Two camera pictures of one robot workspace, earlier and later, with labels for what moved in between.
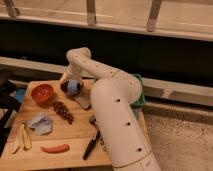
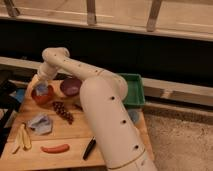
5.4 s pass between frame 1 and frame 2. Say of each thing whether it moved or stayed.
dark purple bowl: stayed
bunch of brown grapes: stayed
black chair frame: stayed
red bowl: stayed
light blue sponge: moved
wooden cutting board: stayed
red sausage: stayed
